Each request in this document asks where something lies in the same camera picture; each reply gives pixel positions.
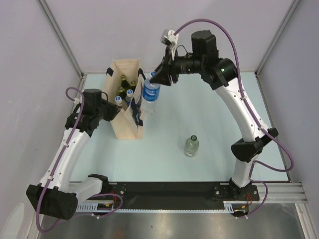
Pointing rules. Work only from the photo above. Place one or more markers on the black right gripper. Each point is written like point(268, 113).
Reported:
point(167, 65)

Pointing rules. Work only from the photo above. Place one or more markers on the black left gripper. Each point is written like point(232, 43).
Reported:
point(113, 110)

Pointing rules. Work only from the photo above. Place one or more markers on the clear plastic water bottle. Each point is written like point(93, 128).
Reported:
point(119, 102)

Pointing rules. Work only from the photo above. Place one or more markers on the blue label water bottle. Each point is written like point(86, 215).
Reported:
point(150, 94)
point(129, 96)

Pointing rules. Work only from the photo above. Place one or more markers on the green glass bottle front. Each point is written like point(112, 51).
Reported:
point(121, 92)

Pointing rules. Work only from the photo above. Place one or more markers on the green glass bottle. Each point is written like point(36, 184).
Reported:
point(124, 82)
point(121, 92)

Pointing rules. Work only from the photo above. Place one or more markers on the green bottle red label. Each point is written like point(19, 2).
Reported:
point(133, 85)

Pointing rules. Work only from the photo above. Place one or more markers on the beige canvas tote bag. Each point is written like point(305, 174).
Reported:
point(128, 124)

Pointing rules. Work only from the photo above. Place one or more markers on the clear glass bottle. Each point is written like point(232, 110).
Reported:
point(191, 146)

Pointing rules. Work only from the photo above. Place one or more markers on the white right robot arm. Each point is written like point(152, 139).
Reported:
point(222, 76)

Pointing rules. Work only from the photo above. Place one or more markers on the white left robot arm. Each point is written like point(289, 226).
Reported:
point(53, 196)

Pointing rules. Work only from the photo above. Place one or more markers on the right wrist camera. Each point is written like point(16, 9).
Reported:
point(170, 39)

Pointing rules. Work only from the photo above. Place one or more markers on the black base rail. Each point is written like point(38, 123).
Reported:
point(218, 191)

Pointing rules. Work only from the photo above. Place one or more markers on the white cable duct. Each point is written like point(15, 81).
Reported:
point(94, 207)

